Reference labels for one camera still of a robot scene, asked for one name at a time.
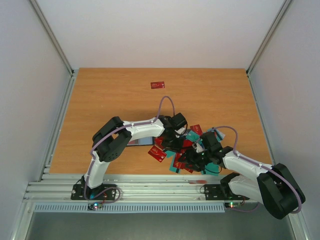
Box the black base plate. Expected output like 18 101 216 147
199 184 249 202
70 183 117 201

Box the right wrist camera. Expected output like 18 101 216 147
192 142 202 149

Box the teal VIP chip card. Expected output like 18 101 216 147
185 130 200 142

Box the teal card stripe lower left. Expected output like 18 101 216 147
165 150 176 158

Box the left aluminium corner post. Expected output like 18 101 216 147
28 0 74 76

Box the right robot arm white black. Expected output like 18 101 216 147
179 131 306 220

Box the lone red card far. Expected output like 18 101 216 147
150 81 165 89

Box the grey slotted cable duct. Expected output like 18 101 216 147
34 202 225 214

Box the teal card stripe bottom centre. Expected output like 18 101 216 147
169 159 181 174

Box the left controller board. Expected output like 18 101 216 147
87 202 104 211

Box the black leather card holder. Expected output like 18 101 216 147
127 137 155 147

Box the red VIP card upper left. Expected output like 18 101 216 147
154 137 164 148

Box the red chip card bottom centre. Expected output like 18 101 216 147
172 153 185 170

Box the right controller board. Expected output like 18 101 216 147
224 202 242 209

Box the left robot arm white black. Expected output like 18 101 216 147
82 113 188 200

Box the aluminium rail frame front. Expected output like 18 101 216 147
23 174 298 203

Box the right aluminium corner post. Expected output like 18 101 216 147
246 0 294 78

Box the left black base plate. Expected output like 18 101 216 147
70 183 117 201

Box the controller board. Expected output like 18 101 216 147
224 202 242 209
87 202 104 211

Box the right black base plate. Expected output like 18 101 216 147
199 184 249 202

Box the aluminium corner post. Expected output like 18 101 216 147
28 0 74 76
246 0 294 78

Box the teal card stripe bottom right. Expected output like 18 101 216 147
201 163 222 176

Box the red VIP card middle left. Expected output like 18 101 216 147
148 145 167 163

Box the red VIP card gold text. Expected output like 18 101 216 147
190 124 203 136

